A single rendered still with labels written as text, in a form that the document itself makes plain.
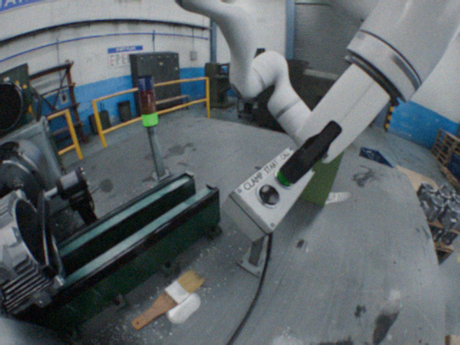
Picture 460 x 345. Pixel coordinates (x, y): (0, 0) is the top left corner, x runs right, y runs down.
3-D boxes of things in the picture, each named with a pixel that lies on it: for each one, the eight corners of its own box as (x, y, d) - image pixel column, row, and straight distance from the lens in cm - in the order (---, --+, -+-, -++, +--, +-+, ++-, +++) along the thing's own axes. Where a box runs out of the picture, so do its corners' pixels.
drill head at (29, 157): (6, 267, 66) (-53, 191, 59) (16, 198, 99) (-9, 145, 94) (65, 228, 56) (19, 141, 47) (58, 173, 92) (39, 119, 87)
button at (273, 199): (266, 213, 24) (273, 208, 22) (250, 197, 23) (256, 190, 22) (277, 201, 26) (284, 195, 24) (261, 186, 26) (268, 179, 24)
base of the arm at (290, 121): (302, 157, 80) (277, 122, 79) (338, 131, 77) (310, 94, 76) (295, 172, 62) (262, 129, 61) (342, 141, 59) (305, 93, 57)
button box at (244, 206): (253, 244, 26) (274, 231, 21) (218, 207, 26) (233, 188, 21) (300, 186, 38) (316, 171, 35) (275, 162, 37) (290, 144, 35)
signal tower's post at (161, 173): (157, 182, 76) (139, 76, 64) (149, 175, 82) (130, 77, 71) (173, 174, 79) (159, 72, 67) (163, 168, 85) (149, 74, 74)
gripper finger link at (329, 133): (350, 99, 19) (334, 118, 24) (302, 153, 16) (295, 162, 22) (359, 107, 20) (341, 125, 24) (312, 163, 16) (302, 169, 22)
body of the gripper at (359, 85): (353, 56, 27) (308, 116, 28) (347, 39, 17) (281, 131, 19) (396, 95, 27) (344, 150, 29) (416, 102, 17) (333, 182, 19)
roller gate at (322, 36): (384, 129, 746) (399, 14, 800) (387, 132, 698) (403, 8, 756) (289, 103, 743) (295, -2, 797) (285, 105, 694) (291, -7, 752)
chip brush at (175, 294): (141, 335, 45) (139, 335, 45) (129, 318, 47) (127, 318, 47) (207, 280, 45) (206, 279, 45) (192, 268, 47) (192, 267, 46)
